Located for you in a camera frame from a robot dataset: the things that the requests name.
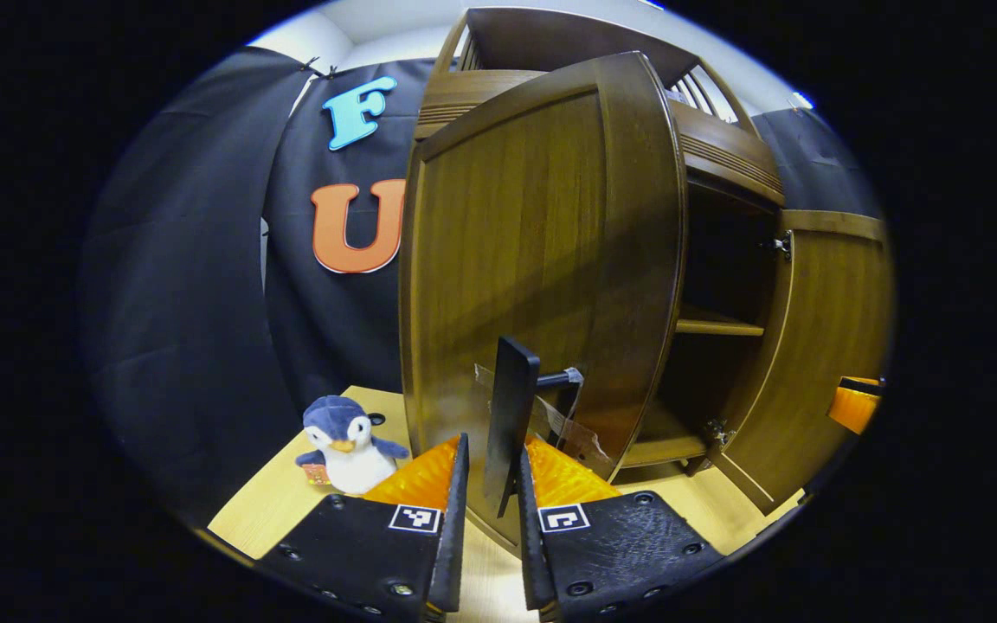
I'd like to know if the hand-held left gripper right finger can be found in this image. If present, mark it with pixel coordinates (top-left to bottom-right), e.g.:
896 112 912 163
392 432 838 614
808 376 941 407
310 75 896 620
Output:
516 434 726 623

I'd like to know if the wooden shoe cabinet door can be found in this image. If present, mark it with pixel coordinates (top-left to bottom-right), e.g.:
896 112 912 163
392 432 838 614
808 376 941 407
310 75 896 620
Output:
706 210 895 517
397 50 690 555

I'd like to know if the black door handle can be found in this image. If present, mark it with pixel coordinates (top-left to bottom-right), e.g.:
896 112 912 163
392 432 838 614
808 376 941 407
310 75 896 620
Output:
484 336 541 518

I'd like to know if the plush penguin toy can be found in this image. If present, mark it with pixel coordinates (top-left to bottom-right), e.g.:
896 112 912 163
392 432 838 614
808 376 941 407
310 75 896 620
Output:
295 395 410 496

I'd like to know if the wooden inner shelf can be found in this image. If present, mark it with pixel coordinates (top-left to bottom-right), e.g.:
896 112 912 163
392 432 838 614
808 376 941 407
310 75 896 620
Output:
676 307 766 337

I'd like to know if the wooden double-door shoe cabinet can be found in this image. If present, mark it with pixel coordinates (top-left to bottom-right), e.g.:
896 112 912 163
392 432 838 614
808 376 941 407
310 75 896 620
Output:
397 7 895 555

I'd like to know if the black backdrop cloth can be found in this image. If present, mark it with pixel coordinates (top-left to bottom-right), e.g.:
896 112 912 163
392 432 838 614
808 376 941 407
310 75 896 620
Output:
79 48 884 529

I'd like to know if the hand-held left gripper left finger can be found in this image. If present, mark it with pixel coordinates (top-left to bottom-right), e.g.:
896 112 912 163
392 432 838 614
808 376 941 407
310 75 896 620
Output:
254 433 472 623

